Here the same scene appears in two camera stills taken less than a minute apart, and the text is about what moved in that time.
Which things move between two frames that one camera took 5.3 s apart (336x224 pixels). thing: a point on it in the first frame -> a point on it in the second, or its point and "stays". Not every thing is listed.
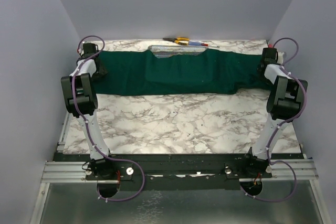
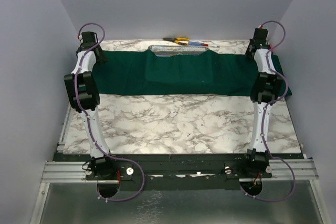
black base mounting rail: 178,172 stays
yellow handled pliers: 184,41 stays
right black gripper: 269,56 -> 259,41
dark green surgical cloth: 139,72 stays
